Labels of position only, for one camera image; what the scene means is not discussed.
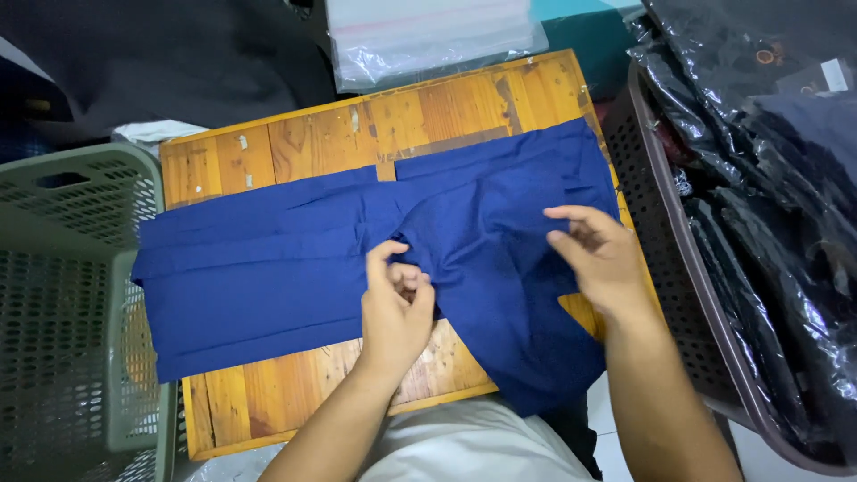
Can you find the black cloth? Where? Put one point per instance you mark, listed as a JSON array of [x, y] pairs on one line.
[[174, 60]]

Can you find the person's white shirt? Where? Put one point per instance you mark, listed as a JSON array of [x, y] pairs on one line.
[[462, 445]]

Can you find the person's right hand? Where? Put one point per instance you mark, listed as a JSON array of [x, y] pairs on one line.
[[606, 264]]

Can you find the brown plastic laundry basket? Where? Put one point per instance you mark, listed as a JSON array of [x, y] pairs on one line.
[[676, 268]]

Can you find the stack of clear zip bags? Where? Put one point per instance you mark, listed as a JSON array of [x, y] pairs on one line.
[[428, 40]]

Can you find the blue fabric garment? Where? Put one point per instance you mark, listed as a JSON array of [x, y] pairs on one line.
[[321, 274]]

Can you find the green plastic laundry basket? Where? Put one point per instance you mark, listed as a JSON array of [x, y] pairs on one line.
[[73, 314]]

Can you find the heap of bagged dark garments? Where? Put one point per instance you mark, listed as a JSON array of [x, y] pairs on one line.
[[770, 201]]

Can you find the teal cloth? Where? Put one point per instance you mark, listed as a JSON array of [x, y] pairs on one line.
[[589, 47]]

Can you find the person's left hand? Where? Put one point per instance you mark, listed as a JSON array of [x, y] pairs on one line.
[[395, 321]]

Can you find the wooden folding board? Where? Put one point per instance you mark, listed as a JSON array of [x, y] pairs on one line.
[[321, 140]]

